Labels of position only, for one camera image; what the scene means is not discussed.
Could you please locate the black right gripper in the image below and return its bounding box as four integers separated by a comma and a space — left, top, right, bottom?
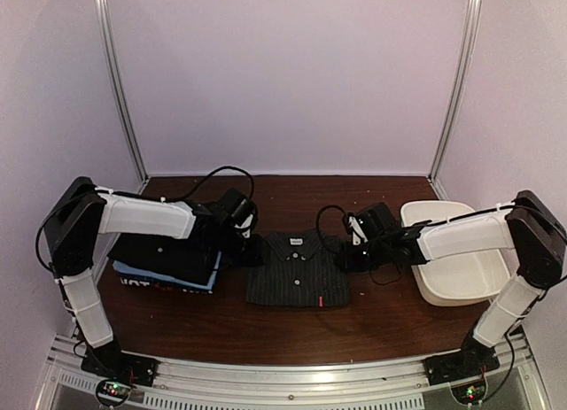
334, 239, 391, 273

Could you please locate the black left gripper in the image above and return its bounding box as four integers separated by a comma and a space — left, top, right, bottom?
214, 223, 263, 267

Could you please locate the dark pinstriped long sleeve shirt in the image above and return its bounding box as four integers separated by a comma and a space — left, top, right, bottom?
245, 229, 351, 308

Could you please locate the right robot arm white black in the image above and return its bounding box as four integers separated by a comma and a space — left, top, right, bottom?
334, 190, 566, 376

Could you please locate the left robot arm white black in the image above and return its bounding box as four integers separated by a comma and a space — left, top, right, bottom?
35, 176, 258, 378

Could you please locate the white plastic basin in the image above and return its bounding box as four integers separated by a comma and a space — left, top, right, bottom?
400, 200, 509, 306

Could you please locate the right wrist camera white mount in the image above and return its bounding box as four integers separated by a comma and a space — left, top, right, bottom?
346, 214, 368, 246

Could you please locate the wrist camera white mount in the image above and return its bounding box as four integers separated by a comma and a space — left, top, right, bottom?
346, 214, 368, 246
236, 213, 257, 239

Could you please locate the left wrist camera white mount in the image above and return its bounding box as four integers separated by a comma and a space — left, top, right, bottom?
236, 213, 257, 239

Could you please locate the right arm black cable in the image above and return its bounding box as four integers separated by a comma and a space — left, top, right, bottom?
315, 205, 351, 251

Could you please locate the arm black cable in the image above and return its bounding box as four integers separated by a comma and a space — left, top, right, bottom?
35, 165, 256, 274
315, 205, 351, 251

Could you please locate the aluminium front rail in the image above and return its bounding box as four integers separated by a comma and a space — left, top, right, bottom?
31, 334, 552, 409

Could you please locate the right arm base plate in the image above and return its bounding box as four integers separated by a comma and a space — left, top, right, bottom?
423, 349, 500, 385

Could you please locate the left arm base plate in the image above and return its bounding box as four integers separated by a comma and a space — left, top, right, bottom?
81, 351, 159, 387

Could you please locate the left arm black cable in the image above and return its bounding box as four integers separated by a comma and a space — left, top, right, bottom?
35, 165, 256, 274

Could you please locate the right aluminium corner post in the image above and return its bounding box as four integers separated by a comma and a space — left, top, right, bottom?
428, 0, 482, 185

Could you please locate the aluminium corner post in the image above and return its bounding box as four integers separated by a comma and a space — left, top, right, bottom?
94, 0, 149, 183
428, 0, 482, 185

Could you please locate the left aluminium corner post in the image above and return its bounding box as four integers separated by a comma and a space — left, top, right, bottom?
94, 0, 149, 183

